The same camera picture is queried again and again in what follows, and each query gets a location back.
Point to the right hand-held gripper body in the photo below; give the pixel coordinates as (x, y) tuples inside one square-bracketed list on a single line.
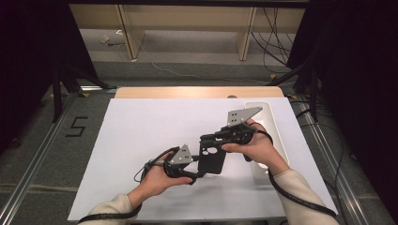
[(241, 117)]

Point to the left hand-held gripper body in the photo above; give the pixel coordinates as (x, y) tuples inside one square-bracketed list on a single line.
[(181, 156)]

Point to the black phone case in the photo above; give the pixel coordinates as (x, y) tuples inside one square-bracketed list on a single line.
[(214, 164)]

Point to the white plastic bin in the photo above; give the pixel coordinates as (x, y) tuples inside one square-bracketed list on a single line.
[(269, 122)]

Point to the person's right hand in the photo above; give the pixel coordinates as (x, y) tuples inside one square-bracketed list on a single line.
[(259, 150)]

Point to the person's left hand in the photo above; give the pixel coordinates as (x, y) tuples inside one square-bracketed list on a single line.
[(156, 184)]

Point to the white table sheet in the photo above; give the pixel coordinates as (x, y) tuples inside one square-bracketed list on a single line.
[(140, 131)]

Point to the yellow tape piece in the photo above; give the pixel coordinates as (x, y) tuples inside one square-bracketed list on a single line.
[(273, 76), (84, 94), (292, 96)]

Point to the black metal stand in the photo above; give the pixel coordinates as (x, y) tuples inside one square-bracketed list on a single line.
[(57, 93), (313, 93)]

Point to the light wooden shelf unit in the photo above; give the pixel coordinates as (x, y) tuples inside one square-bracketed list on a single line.
[(187, 18)]

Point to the black curtain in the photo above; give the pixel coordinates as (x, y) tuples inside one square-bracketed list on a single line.
[(25, 47), (359, 62)]

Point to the white plug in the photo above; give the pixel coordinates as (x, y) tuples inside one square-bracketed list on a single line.
[(104, 39)]

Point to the aluminium floor rail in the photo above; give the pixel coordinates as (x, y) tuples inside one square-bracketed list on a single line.
[(331, 162), (31, 178)]

